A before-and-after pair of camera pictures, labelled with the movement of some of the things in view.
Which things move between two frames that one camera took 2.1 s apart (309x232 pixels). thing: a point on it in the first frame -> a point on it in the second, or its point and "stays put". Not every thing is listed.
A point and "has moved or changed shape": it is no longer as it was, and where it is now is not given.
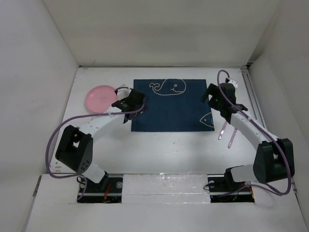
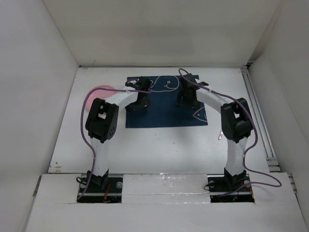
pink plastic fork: [222, 130] stays put
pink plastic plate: [99, 98] stays put
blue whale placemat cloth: [173, 105] has moved or changed shape
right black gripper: [211, 90] -> [187, 100]
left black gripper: [138, 97] -> [139, 102]
